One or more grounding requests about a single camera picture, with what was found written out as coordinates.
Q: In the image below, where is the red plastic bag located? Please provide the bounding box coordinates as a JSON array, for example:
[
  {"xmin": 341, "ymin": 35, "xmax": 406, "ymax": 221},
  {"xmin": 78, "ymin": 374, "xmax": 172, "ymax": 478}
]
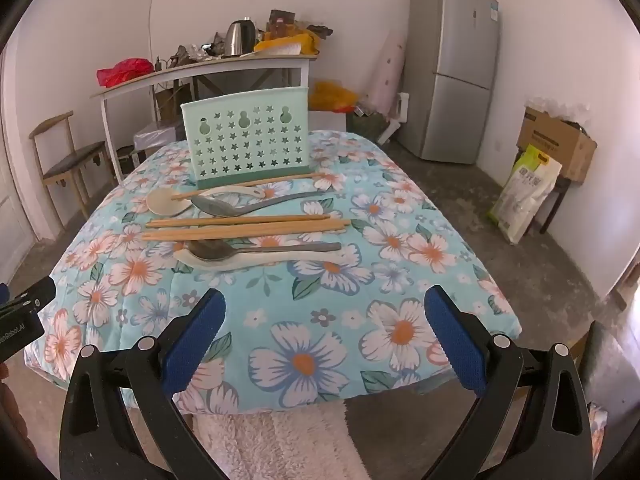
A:
[{"xmin": 96, "ymin": 58, "xmax": 155, "ymax": 87}]

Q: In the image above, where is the white green rice bag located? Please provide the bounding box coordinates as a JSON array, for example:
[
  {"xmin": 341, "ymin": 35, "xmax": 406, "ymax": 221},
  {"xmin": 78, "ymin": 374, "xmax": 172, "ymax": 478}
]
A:
[{"xmin": 487, "ymin": 144, "xmax": 563, "ymax": 245}]

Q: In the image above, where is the wooden chopstick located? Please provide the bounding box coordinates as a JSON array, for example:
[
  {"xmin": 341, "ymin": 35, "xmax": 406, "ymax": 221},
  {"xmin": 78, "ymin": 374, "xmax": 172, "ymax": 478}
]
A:
[
  {"xmin": 141, "ymin": 220, "xmax": 351, "ymax": 239},
  {"xmin": 172, "ymin": 172, "xmax": 327, "ymax": 199},
  {"xmin": 144, "ymin": 225, "xmax": 350, "ymax": 242},
  {"xmin": 147, "ymin": 215, "xmax": 331, "ymax": 226},
  {"xmin": 150, "ymin": 218, "xmax": 332, "ymax": 229},
  {"xmin": 197, "ymin": 176, "xmax": 315, "ymax": 196}
]

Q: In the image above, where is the clear bubble wrap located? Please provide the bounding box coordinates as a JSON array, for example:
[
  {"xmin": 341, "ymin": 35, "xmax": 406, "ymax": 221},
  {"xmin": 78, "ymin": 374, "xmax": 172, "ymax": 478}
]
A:
[{"xmin": 525, "ymin": 96, "xmax": 591, "ymax": 126}]

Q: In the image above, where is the floral blue blanket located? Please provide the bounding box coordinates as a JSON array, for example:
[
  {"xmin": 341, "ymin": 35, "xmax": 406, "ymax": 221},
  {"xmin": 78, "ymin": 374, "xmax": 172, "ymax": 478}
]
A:
[{"xmin": 24, "ymin": 130, "xmax": 523, "ymax": 413}]

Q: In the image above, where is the mint green utensil holder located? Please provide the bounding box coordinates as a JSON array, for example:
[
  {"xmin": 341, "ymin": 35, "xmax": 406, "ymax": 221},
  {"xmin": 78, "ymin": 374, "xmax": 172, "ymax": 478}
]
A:
[{"xmin": 180, "ymin": 87, "xmax": 312, "ymax": 191}]

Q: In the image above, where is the orange yellow plastic bag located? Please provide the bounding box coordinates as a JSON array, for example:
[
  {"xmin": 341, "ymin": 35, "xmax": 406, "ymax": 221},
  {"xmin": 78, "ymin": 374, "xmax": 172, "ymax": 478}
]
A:
[{"xmin": 309, "ymin": 81, "xmax": 358, "ymax": 113}]

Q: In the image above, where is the wooden chair dark seat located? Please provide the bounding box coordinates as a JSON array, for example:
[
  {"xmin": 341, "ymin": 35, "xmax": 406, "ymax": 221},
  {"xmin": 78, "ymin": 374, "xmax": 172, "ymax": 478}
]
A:
[{"xmin": 29, "ymin": 111, "xmax": 116, "ymax": 233}]

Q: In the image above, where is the dark green bag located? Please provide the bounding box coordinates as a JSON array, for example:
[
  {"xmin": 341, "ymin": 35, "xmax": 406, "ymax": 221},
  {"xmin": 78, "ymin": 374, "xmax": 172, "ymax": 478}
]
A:
[{"xmin": 347, "ymin": 110, "xmax": 388, "ymax": 136}]

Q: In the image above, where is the large cardboard box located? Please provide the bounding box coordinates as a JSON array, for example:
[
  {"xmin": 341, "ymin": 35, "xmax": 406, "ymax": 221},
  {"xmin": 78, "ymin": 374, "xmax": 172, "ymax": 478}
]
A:
[{"xmin": 517, "ymin": 105, "xmax": 598, "ymax": 183}]

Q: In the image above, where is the pile of small clutter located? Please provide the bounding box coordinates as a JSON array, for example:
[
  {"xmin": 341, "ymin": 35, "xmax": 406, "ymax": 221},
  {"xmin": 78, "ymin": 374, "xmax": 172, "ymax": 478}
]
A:
[{"xmin": 172, "ymin": 42, "xmax": 223, "ymax": 66}]

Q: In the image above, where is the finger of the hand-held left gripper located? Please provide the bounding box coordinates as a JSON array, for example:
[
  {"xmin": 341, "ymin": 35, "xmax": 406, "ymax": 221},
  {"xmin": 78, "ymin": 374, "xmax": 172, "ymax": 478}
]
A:
[{"xmin": 0, "ymin": 276, "xmax": 57, "ymax": 318}]

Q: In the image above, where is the dark stool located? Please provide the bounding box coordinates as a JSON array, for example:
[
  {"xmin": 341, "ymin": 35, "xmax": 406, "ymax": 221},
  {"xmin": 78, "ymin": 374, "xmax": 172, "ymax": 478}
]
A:
[{"xmin": 539, "ymin": 174, "xmax": 573, "ymax": 235}]

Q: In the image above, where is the white side table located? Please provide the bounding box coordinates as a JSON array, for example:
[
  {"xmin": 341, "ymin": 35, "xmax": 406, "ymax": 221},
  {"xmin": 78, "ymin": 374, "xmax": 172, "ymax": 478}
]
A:
[{"xmin": 90, "ymin": 52, "xmax": 318, "ymax": 183}]

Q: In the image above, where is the pink fluffy rug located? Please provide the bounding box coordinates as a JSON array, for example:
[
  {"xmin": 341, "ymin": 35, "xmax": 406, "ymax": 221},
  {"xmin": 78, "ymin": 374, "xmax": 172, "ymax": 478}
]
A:
[{"xmin": 192, "ymin": 400, "xmax": 371, "ymax": 480}]

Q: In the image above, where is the dark box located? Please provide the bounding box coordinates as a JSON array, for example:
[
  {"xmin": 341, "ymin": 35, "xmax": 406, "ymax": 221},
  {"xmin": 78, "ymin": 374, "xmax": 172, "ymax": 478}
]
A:
[{"xmin": 269, "ymin": 9, "xmax": 297, "ymax": 36}]

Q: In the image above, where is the pink rolled mat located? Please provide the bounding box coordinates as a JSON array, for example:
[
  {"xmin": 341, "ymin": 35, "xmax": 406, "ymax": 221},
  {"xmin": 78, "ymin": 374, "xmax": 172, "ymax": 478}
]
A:
[{"xmin": 367, "ymin": 27, "xmax": 407, "ymax": 116}]

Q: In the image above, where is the white plastic stool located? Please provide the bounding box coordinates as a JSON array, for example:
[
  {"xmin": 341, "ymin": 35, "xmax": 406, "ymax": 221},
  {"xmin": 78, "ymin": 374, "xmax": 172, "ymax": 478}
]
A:
[{"xmin": 377, "ymin": 92, "xmax": 411, "ymax": 146}]

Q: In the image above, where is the white ceramic spoon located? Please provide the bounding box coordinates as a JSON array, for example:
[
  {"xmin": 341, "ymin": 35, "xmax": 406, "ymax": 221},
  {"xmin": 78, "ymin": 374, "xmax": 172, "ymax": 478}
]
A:
[{"xmin": 172, "ymin": 247, "xmax": 351, "ymax": 272}]

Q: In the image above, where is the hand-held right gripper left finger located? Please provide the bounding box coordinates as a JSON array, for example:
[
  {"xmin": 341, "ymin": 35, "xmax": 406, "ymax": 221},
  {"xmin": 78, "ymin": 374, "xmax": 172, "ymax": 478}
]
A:
[{"xmin": 59, "ymin": 287, "xmax": 228, "ymax": 480}]

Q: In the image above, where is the silver refrigerator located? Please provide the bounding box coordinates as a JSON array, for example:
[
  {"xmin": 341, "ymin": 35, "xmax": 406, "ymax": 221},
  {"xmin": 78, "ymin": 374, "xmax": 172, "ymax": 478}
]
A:
[{"xmin": 400, "ymin": 0, "xmax": 501, "ymax": 165}]

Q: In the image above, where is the grey metal spoon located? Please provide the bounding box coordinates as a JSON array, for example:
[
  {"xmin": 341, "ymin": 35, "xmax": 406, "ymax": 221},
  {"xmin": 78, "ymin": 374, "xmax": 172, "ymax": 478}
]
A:
[
  {"xmin": 185, "ymin": 239, "xmax": 343, "ymax": 262},
  {"xmin": 191, "ymin": 190, "xmax": 327, "ymax": 217}
]

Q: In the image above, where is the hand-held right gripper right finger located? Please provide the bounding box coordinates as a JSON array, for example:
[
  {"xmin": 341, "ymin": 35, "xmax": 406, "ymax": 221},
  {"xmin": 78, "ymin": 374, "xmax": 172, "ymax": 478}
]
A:
[{"xmin": 422, "ymin": 284, "xmax": 593, "ymax": 480}]

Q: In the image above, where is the steel kettle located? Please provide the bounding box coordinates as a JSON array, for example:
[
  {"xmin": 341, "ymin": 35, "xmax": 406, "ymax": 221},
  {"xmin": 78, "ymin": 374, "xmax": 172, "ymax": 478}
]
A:
[{"xmin": 222, "ymin": 19, "xmax": 257, "ymax": 57}]

